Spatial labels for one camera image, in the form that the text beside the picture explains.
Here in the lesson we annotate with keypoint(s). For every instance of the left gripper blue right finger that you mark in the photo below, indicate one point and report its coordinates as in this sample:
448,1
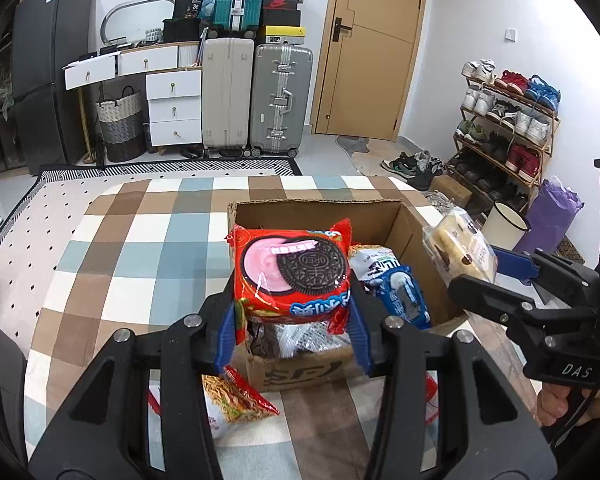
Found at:
360,339

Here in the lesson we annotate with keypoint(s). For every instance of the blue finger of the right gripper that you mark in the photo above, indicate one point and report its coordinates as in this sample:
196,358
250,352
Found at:
493,302
515,265

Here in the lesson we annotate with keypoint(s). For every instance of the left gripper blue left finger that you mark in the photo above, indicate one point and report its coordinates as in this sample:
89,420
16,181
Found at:
226,339

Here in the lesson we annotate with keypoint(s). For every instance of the clear bag of bread buns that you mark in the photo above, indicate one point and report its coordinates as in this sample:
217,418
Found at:
457,247

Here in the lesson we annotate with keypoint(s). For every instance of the silver grey snack bag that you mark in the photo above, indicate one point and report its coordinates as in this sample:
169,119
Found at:
279,341

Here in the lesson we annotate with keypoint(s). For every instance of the white noodle snack bag front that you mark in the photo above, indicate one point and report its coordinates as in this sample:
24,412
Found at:
231,401

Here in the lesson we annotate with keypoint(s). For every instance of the white noodle snack bag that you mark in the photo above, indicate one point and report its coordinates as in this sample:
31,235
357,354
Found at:
231,401
369,262

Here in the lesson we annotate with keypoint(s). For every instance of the blue Oreo cookie bag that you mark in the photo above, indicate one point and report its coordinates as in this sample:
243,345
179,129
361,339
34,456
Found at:
399,291

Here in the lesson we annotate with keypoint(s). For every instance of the red Oreo cookie pack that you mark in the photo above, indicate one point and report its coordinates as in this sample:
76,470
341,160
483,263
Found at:
291,276

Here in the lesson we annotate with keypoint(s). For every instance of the red white snack bag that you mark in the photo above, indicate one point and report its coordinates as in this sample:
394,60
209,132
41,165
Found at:
431,398

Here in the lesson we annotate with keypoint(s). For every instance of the person's right hand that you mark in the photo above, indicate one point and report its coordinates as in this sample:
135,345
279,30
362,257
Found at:
552,404

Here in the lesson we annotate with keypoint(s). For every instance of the white trash bin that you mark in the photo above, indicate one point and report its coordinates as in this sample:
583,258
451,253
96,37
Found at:
504,226

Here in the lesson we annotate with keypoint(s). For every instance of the purple bag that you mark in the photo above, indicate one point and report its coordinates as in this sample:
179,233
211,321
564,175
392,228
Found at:
549,216

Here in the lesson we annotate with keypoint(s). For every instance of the small cardboard box on floor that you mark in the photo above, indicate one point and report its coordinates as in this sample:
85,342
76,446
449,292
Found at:
451,189

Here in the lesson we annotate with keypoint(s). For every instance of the plaid checkered tablecloth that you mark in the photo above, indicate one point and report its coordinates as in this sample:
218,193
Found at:
146,254

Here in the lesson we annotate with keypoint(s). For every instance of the brown cardboard SF Express box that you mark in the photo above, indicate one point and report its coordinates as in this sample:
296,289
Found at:
388,223

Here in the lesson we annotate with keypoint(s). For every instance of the shoes on floor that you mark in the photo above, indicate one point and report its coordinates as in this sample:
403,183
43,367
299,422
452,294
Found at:
418,170

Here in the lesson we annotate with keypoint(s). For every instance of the wooden shoe rack with shoes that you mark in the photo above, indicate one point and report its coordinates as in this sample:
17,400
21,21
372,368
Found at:
505,136

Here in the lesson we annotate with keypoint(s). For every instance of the grey door mat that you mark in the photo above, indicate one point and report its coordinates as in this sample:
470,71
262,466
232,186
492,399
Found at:
353,144

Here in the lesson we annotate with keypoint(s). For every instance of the woven laundry basket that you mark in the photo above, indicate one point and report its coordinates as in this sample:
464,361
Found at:
121,124

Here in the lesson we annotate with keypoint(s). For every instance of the wooden door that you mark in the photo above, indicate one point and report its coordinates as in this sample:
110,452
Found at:
365,67

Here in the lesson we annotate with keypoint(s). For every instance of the silver grey suitcase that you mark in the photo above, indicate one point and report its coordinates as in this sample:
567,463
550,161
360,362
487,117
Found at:
280,92

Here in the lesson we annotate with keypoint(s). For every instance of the white drawer desk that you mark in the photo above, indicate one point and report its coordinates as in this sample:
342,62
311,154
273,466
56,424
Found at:
170,78

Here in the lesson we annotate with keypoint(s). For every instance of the beige suitcase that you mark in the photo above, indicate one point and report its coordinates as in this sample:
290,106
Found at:
226,91

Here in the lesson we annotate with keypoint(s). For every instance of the black storage box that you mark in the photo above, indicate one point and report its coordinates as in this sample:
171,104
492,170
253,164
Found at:
185,22

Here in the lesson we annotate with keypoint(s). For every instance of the stack of shoe boxes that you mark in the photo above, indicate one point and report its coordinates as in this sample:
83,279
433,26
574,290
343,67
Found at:
280,22

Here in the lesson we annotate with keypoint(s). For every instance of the black refrigerator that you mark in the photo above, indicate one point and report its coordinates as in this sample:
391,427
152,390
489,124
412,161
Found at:
47,36

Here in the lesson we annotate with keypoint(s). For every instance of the wall light switch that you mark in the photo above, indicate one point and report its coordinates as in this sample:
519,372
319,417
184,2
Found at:
510,35

